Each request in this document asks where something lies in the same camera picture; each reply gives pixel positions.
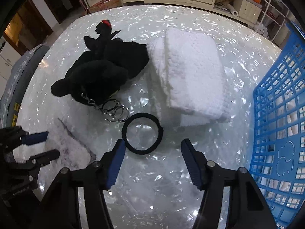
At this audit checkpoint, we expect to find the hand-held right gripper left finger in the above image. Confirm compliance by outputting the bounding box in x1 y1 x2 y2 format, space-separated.
31 138 126 229

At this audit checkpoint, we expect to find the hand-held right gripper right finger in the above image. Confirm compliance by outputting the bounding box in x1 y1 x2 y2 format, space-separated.
181 138 278 229

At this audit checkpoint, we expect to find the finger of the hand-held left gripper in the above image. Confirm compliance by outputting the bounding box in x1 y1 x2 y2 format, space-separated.
5 149 60 177
0 126 49 152

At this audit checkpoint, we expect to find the grey stained cloth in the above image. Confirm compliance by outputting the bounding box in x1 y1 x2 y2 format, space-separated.
44 117 97 170

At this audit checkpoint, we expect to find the black hair tie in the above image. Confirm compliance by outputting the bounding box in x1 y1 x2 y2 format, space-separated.
121 112 164 155

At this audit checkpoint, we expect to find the blue plastic basket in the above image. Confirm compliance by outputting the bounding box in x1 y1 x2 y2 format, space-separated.
248 20 305 229

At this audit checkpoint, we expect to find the metal keyring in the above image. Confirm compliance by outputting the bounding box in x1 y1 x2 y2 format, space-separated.
80 92 130 123

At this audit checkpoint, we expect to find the white fluffy folded towel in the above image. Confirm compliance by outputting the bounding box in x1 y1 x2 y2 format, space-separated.
146 27 231 127

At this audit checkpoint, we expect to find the black plush toy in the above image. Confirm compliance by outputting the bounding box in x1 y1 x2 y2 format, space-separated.
51 20 150 105

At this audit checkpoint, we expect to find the white plastic bag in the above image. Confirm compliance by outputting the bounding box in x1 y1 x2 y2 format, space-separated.
254 21 270 39

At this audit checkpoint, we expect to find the brown cardboard box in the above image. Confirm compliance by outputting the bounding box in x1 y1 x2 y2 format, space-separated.
88 0 122 13

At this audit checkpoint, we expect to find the white paper roll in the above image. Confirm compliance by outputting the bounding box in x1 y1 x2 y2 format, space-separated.
224 3 239 17

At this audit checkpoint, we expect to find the white metal rack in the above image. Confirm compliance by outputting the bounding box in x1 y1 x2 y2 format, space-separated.
256 0 296 46

